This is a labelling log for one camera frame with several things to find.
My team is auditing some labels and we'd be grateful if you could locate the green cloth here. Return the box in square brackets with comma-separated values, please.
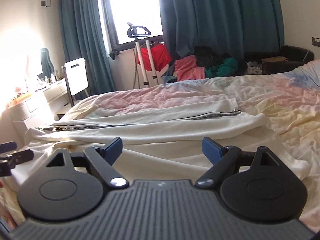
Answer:
[204, 57, 239, 79]

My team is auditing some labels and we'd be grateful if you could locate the pastel tie-dye bed cover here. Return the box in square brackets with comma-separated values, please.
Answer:
[1, 61, 319, 232]

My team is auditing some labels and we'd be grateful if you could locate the teal curtain right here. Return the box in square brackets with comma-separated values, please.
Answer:
[159, 0, 284, 59]

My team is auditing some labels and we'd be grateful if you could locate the vanity mirror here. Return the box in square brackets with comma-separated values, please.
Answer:
[37, 48, 55, 83]

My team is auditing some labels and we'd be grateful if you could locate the black clothes pile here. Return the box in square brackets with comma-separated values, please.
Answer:
[194, 46, 231, 69]

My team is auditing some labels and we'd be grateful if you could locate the red cloth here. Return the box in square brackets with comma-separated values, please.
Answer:
[140, 42, 172, 72]

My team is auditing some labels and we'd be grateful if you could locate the white chair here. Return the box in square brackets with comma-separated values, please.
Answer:
[56, 58, 89, 119]

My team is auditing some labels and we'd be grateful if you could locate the teal curtain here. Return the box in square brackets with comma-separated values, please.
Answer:
[159, 0, 284, 59]
[59, 0, 116, 95]

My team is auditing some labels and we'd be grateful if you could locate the white dresser desk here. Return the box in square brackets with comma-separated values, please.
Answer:
[7, 79, 69, 143]

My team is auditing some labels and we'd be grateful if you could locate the white garment steamer stand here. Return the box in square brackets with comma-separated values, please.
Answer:
[126, 22, 158, 89]

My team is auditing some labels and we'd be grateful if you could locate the pink cloth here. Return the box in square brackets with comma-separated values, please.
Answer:
[174, 55, 205, 81]

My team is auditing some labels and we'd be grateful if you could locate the cream zip-up jacket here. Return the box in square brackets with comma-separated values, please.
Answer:
[4, 97, 312, 193]

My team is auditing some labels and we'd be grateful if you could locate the brown cardboard box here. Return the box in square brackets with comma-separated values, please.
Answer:
[261, 56, 288, 64]

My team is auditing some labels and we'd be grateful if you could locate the teal curtain left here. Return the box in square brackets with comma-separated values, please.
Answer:
[59, 0, 116, 95]

